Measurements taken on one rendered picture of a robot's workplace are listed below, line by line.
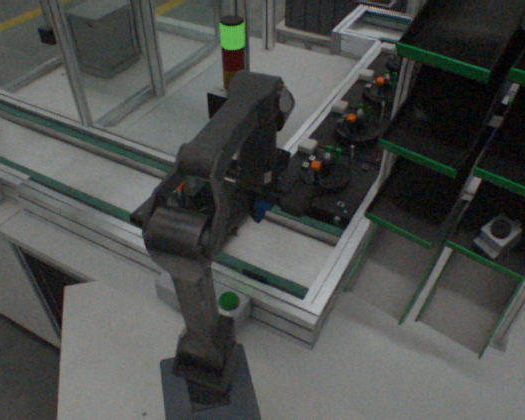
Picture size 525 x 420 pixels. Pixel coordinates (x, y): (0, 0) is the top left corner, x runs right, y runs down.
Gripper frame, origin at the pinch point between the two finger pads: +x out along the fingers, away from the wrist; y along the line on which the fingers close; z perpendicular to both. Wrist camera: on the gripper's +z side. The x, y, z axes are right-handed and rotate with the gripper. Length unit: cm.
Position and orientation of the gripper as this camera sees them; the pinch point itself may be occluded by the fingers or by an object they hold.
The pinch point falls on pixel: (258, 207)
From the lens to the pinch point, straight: 84.1
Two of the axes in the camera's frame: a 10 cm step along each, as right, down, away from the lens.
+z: 4.9, -6.0, 6.4
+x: 0.0, 7.3, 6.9
